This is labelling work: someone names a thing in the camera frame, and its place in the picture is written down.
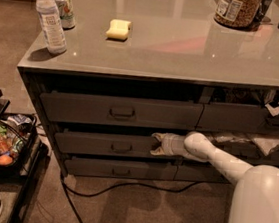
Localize dark glass behind jar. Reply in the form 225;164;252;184
255;0;273;23

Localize yellow sponge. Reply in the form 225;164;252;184
106;19;132;40

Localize black floor cable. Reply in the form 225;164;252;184
53;162;206;223

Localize large snack jar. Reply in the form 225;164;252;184
214;0;262;29

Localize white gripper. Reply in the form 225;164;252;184
150;132;187;157

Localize black tray of snacks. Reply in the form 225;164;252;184
0;113;37;178

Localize clear plastic water bottle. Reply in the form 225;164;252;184
36;0;67;55

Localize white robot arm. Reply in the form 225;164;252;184
153;132;279;223

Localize orange fruit in tray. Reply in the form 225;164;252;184
0;154;13;166

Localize green soda can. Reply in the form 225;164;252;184
55;0;75;30

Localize grey drawer cabinet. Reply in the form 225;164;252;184
18;0;279;175

